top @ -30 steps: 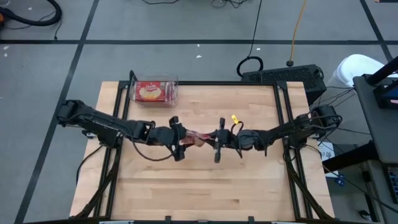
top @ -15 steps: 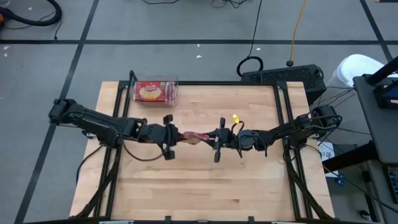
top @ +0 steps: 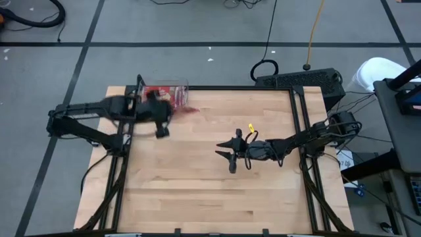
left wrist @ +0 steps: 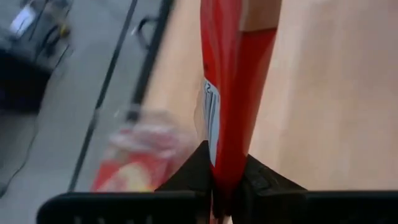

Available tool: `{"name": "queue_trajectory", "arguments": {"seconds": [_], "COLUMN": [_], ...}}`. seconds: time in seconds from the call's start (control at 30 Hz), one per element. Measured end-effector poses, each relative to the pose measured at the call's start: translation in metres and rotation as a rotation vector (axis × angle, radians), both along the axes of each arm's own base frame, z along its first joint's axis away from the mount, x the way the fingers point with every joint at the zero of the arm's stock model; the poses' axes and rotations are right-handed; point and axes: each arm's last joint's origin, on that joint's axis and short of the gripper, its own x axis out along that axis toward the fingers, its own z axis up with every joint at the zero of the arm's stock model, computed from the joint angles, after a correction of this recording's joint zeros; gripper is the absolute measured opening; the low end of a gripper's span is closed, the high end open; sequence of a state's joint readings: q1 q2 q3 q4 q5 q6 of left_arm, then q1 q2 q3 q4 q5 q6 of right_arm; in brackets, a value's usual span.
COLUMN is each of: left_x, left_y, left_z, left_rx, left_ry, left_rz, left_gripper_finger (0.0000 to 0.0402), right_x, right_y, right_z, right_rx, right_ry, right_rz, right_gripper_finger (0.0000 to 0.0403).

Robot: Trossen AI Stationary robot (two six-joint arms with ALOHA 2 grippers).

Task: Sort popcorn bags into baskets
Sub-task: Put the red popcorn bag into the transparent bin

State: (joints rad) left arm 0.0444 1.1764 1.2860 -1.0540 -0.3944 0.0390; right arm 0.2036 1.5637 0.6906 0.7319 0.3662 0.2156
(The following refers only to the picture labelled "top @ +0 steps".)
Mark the black keyboard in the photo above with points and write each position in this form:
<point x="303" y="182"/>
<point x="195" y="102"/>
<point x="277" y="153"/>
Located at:
<point x="416" y="194"/>

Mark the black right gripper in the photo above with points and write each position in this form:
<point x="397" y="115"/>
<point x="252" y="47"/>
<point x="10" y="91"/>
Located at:
<point x="258" y="149"/>

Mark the clear plastic basket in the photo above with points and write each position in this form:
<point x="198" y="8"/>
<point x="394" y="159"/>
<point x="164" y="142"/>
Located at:
<point x="179" y="84"/>

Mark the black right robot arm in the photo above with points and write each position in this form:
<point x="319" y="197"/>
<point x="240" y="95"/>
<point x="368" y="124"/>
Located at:
<point x="312" y="138"/>

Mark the small blue item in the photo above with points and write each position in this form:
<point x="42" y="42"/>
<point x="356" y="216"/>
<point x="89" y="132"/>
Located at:
<point x="360" y="190"/>

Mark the black computer mouse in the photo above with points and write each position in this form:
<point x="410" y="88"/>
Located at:
<point x="385" y="226"/>

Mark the black cart beam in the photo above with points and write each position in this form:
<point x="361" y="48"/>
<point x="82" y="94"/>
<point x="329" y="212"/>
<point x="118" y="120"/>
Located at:
<point x="365" y="164"/>

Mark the white plastic bin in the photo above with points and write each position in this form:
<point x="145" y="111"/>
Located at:
<point x="375" y="70"/>

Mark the black pole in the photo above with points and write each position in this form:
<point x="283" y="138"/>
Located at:
<point x="404" y="75"/>

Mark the white paper sheet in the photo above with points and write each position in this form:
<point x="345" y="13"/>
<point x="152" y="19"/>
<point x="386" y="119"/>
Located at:
<point x="345" y="163"/>

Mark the black table edge bracket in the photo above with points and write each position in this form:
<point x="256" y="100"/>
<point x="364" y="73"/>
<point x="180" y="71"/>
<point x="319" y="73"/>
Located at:
<point x="177" y="231"/>
<point x="265" y="231"/>

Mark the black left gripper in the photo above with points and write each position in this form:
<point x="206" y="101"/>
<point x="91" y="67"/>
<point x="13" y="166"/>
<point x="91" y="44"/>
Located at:
<point x="153" y="110"/>

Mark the red popcorn bag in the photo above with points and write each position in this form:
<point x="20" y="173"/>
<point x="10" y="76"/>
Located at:
<point x="187" y="110"/>
<point x="176" y="95"/>

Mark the black aluminium table frame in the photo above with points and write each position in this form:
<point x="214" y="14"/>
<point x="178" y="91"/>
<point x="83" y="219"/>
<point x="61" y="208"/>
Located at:
<point x="230" y="88"/>

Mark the black device with blue screen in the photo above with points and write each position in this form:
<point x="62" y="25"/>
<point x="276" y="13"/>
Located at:
<point x="406" y="102"/>

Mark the yellow tape tag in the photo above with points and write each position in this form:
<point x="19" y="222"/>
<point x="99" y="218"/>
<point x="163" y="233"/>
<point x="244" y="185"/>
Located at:
<point x="251" y="127"/>

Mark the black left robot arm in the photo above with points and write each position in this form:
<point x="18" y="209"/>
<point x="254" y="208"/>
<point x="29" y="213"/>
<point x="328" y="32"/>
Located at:
<point x="85" y="108"/>

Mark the grey cart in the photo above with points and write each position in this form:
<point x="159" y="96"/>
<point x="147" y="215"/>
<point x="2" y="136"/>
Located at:
<point x="404" y="138"/>

